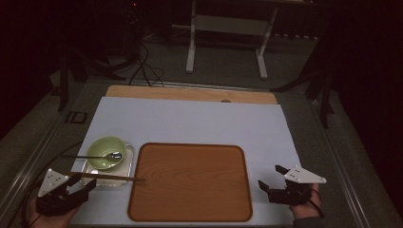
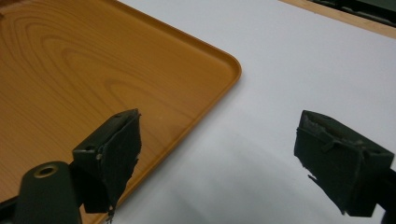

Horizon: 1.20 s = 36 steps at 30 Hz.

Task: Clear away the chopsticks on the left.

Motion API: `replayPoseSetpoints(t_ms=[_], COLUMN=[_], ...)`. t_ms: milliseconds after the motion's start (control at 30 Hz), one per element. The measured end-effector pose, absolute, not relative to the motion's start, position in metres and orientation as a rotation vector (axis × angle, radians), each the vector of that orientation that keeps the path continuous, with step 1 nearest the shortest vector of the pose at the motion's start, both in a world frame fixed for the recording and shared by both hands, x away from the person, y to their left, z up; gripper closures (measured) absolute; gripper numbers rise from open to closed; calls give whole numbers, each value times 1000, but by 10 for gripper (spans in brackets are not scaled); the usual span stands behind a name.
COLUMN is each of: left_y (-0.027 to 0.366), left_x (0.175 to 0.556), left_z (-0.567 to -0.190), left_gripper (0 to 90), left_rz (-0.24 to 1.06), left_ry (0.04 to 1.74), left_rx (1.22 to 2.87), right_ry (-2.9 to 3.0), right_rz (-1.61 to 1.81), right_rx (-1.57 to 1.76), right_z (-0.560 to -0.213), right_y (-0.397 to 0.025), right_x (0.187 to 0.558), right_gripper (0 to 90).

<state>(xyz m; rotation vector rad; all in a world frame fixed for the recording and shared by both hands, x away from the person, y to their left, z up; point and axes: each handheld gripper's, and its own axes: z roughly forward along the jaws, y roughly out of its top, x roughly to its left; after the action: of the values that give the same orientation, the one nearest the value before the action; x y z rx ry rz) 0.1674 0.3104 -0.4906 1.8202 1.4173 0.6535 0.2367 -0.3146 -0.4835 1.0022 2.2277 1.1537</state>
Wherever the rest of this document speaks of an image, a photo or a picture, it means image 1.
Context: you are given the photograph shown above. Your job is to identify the metal spoon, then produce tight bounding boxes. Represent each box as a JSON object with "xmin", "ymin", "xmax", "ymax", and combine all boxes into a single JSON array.
[{"xmin": 61, "ymin": 151, "xmax": 124, "ymax": 162}]

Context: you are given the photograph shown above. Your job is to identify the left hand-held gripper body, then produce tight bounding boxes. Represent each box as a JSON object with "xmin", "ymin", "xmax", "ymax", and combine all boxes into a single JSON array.
[{"xmin": 35, "ymin": 168, "xmax": 88, "ymax": 217}]

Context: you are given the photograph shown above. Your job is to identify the black stand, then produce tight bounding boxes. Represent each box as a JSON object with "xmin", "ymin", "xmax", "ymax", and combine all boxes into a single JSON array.
[
  {"xmin": 270, "ymin": 41, "xmax": 336, "ymax": 129},
  {"xmin": 56, "ymin": 47, "xmax": 127, "ymax": 112}
]

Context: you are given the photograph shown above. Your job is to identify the brown wooden serving tray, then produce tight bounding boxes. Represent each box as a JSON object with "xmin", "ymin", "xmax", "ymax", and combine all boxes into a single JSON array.
[{"xmin": 127, "ymin": 142, "xmax": 254, "ymax": 223}]

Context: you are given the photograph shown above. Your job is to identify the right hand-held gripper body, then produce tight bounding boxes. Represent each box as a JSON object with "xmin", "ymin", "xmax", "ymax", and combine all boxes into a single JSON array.
[{"xmin": 268, "ymin": 164, "xmax": 327, "ymax": 206}]

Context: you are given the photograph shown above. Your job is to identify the black floor cables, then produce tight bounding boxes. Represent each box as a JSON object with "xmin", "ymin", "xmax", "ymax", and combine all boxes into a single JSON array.
[{"xmin": 127, "ymin": 41, "xmax": 165, "ymax": 88}]

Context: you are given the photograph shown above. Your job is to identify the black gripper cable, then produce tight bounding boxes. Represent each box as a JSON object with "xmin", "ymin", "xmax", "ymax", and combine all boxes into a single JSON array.
[
  {"xmin": 6, "ymin": 142, "xmax": 84, "ymax": 228},
  {"xmin": 303, "ymin": 189, "xmax": 325, "ymax": 220}
]

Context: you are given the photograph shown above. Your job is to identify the person's right hand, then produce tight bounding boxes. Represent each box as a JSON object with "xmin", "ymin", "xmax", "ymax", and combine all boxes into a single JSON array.
[{"xmin": 289, "ymin": 183, "xmax": 321, "ymax": 220}]

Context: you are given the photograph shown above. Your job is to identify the white metal stand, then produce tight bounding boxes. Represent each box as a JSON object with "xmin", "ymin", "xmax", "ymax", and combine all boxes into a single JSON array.
[{"xmin": 185, "ymin": 0, "xmax": 279, "ymax": 80}]

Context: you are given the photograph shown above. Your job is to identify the black floor socket box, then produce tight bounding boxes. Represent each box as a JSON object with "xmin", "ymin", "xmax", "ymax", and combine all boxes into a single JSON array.
[{"xmin": 65, "ymin": 110, "xmax": 88, "ymax": 125}]

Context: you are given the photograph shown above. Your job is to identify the person's left hand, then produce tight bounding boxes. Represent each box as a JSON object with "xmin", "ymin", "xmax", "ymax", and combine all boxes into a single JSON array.
[{"xmin": 29, "ymin": 198, "xmax": 79, "ymax": 228}]

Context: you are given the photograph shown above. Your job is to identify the dark wooden chopstick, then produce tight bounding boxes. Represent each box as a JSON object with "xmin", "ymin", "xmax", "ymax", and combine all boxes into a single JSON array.
[
  {"xmin": 66, "ymin": 172, "xmax": 146, "ymax": 183},
  {"xmin": 65, "ymin": 171, "xmax": 145, "ymax": 182}
]

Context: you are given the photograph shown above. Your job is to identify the square silver metal tray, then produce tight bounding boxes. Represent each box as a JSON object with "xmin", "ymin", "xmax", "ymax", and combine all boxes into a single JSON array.
[{"xmin": 80, "ymin": 143, "xmax": 135, "ymax": 188}]

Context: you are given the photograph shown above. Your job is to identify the green ceramic bowl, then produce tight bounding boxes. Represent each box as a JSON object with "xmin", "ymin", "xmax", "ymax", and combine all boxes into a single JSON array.
[{"xmin": 86, "ymin": 136, "xmax": 127, "ymax": 170}]

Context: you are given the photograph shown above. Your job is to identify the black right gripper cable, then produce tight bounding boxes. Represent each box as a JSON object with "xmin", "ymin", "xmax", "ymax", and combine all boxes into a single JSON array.
[{"xmin": 303, "ymin": 189, "xmax": 325, "ymax": 220}]

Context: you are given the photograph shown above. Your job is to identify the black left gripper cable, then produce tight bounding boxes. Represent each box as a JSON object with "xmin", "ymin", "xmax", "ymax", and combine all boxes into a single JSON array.
[{"xmin": 6, "ymin": 142, "xmax": 84, "ymax": 228}]

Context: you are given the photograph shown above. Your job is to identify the metal floor rail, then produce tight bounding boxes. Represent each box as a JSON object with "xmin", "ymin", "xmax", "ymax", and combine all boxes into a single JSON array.
[
  {"xmin": 308, "ymin": 98, "xmax": 373, "ymax": 228},
  {"xmin": 0, "ymin": 120, "xmax": 65, "ymax": 219}
]

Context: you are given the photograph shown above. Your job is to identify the white table mat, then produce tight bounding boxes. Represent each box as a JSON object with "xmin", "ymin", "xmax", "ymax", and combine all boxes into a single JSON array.
[{"xmin": 69, "ymin": 96, "xmax": 302, "ymax": 226}]

